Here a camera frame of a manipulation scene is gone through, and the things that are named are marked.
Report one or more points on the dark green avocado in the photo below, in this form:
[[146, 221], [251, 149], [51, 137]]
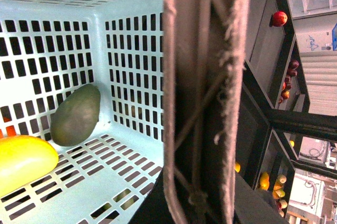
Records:
[[76, 117]]

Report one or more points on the light teal plastic basket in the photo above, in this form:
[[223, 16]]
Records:
[[170, 76]]

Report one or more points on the yellow mango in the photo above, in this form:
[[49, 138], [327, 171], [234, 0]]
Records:
[[24, 159]]

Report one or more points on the red apple on shelf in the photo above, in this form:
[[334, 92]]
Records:
[[279, 19]]

